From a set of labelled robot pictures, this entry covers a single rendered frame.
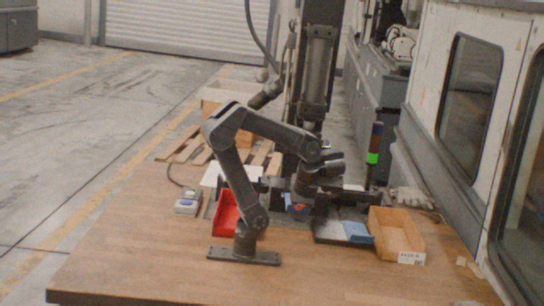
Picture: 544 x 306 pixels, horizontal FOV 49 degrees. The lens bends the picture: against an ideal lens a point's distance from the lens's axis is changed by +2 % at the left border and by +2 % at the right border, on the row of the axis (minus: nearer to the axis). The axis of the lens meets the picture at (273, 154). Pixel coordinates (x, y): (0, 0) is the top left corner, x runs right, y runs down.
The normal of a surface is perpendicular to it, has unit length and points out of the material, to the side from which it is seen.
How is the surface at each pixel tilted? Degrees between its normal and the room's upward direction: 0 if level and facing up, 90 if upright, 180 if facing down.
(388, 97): 90
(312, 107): 90
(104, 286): 0
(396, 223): 90
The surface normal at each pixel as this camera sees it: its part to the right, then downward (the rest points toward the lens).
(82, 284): 0.11, -0.95
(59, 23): -0.07, 0.28
